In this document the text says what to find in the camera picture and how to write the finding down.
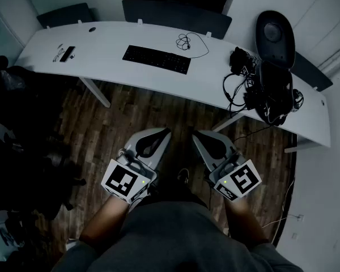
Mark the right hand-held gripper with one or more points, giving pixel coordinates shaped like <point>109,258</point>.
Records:
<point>243,180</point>

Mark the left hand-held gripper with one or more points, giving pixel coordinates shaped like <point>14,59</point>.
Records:
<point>122,181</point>

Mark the black keyboard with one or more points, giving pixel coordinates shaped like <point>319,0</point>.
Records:
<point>156,59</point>

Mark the person's left forearm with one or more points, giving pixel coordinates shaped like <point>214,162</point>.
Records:
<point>105,222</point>

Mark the person's right forearm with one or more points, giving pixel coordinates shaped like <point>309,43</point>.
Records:
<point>243,222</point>

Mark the white desk leg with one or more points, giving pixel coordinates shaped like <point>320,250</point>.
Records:
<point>97,93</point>
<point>228,122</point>
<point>306,147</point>

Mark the person's dark trousers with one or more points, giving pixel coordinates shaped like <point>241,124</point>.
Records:
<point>181,152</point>

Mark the person's grey shirt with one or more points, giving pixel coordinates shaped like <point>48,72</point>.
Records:
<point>173,237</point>

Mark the small black white gadget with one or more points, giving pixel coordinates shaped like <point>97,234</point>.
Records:
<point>298,101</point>

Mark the black smartphone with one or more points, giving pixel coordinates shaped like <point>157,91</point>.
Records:
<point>67,54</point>

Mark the black office chair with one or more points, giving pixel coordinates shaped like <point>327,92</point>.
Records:
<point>31,109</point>

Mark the short dark desk partition panel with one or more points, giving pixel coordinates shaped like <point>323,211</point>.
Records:
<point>65,14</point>
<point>311,69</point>

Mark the thin-framed eyeglasses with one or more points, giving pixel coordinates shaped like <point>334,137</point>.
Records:
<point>58,50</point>

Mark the long dark desk partition panel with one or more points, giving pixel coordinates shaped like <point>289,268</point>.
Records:
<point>175,16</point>

